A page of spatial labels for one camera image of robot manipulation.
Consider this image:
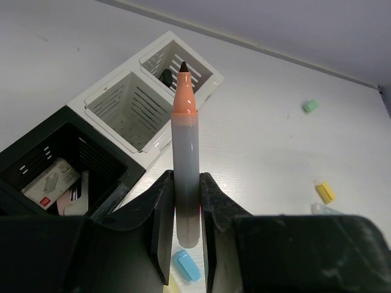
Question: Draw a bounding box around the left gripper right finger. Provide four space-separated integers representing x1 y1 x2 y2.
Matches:
200 173 390 292

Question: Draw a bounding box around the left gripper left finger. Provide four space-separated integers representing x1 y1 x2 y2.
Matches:
1 170 174 292

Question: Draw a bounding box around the pink mini stapler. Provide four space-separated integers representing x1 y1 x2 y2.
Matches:
56 171 89 216

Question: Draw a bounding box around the yellow highlighter cap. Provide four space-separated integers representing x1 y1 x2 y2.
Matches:
315 181 336 204

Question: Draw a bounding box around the grey orange-tipped highlighter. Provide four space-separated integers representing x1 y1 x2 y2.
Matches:
170 61 200 248

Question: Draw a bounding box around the blue highlighter cap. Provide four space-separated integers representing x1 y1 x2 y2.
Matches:
172 250 201 282

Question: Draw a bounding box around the yellow highlighter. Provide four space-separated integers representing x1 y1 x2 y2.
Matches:
165 273 181 293

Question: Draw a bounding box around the green highlighter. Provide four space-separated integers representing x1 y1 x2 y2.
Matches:
310 203 343 215

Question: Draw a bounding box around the black slotted organizer box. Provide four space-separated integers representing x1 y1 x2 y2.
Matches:
1 106 145 219

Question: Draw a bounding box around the white slotted organizer box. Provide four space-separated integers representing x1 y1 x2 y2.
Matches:
68 31 224 154

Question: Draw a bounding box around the green highlighter cap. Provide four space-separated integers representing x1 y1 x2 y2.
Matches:
301 99 318 114

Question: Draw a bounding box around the black marker in organizer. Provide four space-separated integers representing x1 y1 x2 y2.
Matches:
159 68 174 88

